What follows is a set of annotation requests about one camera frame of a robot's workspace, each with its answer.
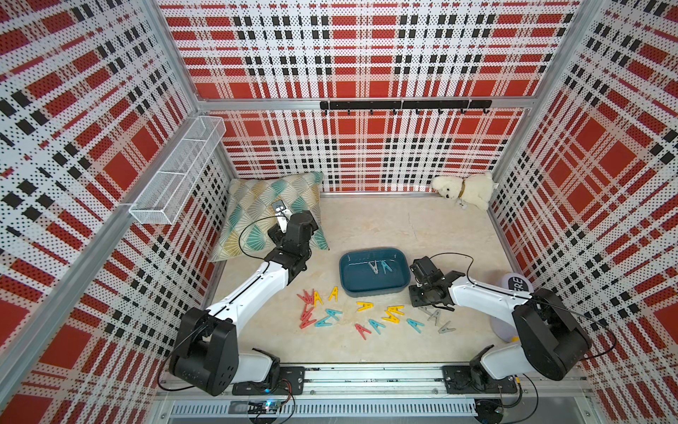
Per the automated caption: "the grey clothespin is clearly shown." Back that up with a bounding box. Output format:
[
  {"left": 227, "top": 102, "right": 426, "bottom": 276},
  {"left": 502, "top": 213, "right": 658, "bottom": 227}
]
[
  {"left": 427, "top": 309, "right": 441, "bottom": 326},
  {"left": 438, "top": 321, "right": 457, "bottom": 334},
  {"left": 418, "top": 307, "right": 434, "bottom": 316},
  {"left": 368, "top": 261, "right": 380, "bottom": 275}
]

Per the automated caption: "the teal clothespin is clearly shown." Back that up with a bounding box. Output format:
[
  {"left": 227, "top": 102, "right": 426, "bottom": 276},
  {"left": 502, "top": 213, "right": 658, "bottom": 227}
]
[
  {"left": 326, "top": 308, "right": 343, "bottom": 321},
  {"left": 368, "top": 319, "right": 385, "bottom": 335},
  {"left": 406, "top": 319, "right": 424, "bottom": 334},
  {"left": 314, "top": 316, "right": 333, "bottom": 328},
  {"left": 381, "top": 261, "right": 393, "bottom": 274}
]

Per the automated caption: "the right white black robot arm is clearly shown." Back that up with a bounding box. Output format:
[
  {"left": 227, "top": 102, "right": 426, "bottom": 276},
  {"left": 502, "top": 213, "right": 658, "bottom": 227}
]
[{"left": 409, "top": 256, "right": 593, "bottom": 392}]

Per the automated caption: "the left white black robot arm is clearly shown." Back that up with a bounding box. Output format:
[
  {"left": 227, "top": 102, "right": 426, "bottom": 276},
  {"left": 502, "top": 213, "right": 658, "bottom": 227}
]
[{"left": 166, "top": 210, "right": 319, "bottom": 397}]

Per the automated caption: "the teal plastic storage box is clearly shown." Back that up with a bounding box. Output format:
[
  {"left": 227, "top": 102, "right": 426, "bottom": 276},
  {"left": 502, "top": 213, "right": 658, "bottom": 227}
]
[{"left": 339, "top": 247, "right": 411, "bottom": 298}]

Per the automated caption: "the yellow clothespin right upper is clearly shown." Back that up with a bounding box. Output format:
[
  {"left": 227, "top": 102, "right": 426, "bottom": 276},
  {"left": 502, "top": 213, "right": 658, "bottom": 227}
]
[{"left": 387, "top": 306, "right": 404, "bottom": 316}]

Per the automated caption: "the yellow clothespin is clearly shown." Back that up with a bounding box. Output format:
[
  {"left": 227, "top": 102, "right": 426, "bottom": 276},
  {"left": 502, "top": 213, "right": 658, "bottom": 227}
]
[
  {"left": 387, "top": 306, "right": 404, "bottom": 316},
  {"left": 356, "top": 301, "right": 374, "bottom": 312},
  {"left": 381, "top": 312, "right": 400, "bottom": 323},
  {"left": 328, "top": 286, "right": 338, "bottom": 302},
  {"left": 313, "top": 291, "right": 323, "bottom": 307}
]

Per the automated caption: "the yellow clothespin right lower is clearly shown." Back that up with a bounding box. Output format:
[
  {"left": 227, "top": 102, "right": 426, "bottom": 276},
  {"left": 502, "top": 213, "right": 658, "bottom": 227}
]
[{"left": 381, "top": 312, "right": 400, "bottom": 323}]

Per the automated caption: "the patterned teal yellow pillow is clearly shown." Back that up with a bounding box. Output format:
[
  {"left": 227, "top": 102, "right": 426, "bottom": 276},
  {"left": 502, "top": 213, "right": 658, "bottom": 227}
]
[{"left": 210, "top": 171, "right": 324, "bottom": 263}]

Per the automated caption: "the yellow clothespin left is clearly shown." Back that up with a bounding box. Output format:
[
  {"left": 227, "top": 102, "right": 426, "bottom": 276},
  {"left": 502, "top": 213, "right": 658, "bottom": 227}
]
[{"left": 313, "top": 291, "right": 323, "bottom": 307}]

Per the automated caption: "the red clothespin left middle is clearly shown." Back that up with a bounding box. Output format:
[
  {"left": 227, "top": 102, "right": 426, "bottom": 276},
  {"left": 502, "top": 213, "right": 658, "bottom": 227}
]
[{"left": 300, "top": 306, "right": 314, "bottom": 322}]

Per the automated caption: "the yellow clothespin center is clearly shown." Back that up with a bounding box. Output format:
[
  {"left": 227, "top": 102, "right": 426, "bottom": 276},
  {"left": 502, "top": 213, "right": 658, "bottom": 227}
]
[{"left": 356, "top": 301, "right": 374, "bottom": 312}]

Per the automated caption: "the red clothespin left lower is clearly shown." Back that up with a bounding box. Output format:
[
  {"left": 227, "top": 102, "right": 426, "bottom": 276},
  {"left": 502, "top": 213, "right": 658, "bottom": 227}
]
[{"left": 299, "top": 318, "right": 317, "bottom": 329}]

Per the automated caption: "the red clothespin center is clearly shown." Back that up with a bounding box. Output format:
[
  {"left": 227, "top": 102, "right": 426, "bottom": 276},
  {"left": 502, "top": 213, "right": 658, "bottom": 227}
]
[{"left": 354, "top": 323, "right": 372, "bottom": 340}]

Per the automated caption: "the white plush dog toy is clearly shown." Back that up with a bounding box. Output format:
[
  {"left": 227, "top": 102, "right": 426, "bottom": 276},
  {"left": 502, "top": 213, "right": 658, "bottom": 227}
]
[{"left": 431, "top": 172, "right": 499, "bottom": 211}]

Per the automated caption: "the green circuit board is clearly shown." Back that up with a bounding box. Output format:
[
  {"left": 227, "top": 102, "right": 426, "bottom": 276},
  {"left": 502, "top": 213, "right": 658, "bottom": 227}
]
[{"left": 247, "top": 399, "right": 280, "bottom": 415}]

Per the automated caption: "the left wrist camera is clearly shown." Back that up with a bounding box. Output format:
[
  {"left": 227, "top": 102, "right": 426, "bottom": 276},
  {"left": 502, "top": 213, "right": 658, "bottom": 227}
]
[{"left": 272, "top": 200, "right": 292, "bottom": 233}]

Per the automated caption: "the white wire mesh shelf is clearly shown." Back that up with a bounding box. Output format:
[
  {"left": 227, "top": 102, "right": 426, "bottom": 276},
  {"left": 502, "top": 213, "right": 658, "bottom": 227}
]
[{"left": 130, "top": 116, "right": 225, "bottom": 225}]

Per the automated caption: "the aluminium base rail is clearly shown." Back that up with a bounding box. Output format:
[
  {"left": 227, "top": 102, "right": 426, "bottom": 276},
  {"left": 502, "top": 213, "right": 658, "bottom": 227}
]
[{"left": 148, "top": 363, "right": 605, "bottom": 423}]

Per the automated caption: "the black wall hook rail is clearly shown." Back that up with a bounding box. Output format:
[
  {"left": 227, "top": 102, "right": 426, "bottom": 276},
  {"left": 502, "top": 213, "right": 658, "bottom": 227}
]
[{"left": 320, "top": 99, "right": 493, "bottom": 112}]

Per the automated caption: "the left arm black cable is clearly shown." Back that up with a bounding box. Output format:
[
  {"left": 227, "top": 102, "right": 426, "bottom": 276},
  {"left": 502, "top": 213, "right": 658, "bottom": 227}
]
[{"left": 156, "top": 214, "right": 284, "bottom": 392}]

